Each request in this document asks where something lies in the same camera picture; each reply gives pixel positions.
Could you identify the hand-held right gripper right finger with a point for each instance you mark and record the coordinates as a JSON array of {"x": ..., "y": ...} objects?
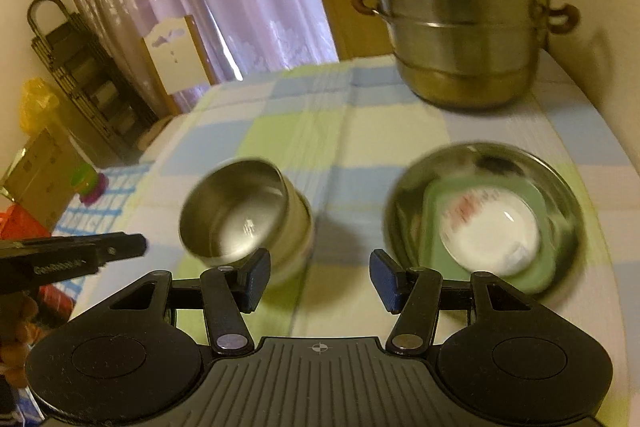
[{"x": 382, "y": 281}]

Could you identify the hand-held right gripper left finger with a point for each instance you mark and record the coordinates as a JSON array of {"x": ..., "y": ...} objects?
[{"x": 256, "y": 279}]

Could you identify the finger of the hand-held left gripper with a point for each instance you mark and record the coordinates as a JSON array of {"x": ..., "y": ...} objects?
[{"x": 125, "y": 247}]

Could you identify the beige round bowl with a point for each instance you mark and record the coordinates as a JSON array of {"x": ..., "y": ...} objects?
[{"x": 301, "y": 232}]

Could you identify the stainless steel bowl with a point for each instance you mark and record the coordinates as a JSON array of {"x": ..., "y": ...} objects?
[{"x": 235, "y": 212}]

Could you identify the green square plate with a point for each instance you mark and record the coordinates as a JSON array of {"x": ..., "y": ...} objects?
[{"x": 430, "y": 227}]

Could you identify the small floral white plate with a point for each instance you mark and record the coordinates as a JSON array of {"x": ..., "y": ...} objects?
[{"x": 490, "y": 237}]

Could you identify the stainless steel round plate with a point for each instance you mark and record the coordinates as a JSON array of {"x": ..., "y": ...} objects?
[{"x": 562, "y": 207}]

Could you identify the person's left hand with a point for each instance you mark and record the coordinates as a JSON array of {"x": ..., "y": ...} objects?
[{"x": 15, "y": 332}]

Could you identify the blue grid patterned cloth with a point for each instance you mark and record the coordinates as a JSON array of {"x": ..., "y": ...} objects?
[{"x": 112, "y": 212}]

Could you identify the red plastic bag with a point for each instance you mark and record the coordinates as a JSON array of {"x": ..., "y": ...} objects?
[{"x": 20, "y": 222}]

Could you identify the colourful stacking cups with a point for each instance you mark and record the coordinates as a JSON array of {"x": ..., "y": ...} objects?
[{"x": 89, "y": 186}]

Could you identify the cardboard box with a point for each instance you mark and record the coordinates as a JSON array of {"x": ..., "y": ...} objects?
[{"x": 40, "y": 177}]

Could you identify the checked pastel tablecloth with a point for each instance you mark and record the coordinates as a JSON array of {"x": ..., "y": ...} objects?
[{"x": 325, "y": 132}]

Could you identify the yellow plastic bag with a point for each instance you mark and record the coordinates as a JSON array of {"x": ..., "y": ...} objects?
[{"x": 37, "y": 107}]

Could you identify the cream wooden chair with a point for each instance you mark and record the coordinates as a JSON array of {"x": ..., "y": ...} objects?
[{"x": 175, "y": 57}]

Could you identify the dark metal rack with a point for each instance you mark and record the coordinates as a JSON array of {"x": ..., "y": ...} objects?
[{"x": 75, "y": 57}]

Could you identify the stainless steel steamer pot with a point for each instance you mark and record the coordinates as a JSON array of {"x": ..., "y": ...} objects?
[{"x": 460, "y": 32}]

